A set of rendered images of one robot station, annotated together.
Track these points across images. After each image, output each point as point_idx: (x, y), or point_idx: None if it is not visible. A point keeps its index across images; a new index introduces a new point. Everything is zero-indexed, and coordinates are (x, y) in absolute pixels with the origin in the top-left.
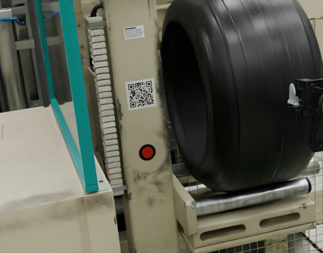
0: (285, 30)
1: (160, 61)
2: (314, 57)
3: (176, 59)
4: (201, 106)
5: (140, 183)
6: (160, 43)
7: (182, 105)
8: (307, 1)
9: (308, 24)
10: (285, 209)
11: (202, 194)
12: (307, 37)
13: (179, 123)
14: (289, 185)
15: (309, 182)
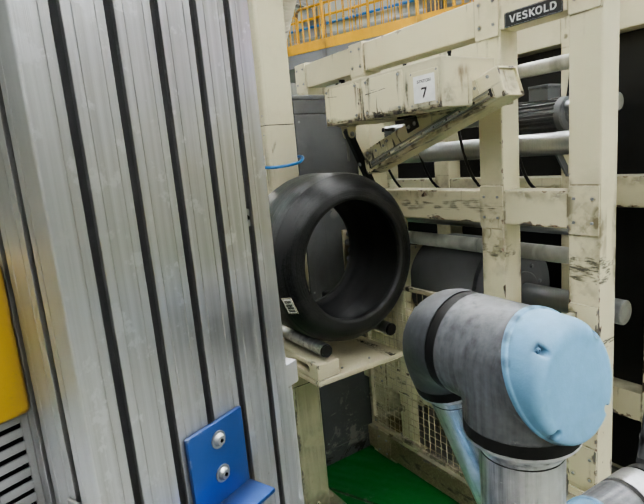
0: (275, 214)
1: None
2: (278, 239)
3: (370, 230)
4: (379, 273)
5: None
6: (457, 221)
7: (369, 267)
8: (533, 205)
9: (296, 214)
10: (302, 358)
11: (356, 339)
12: (281, 223)
13: (345, 277)
14: (312, 342)
15: (321, 348)
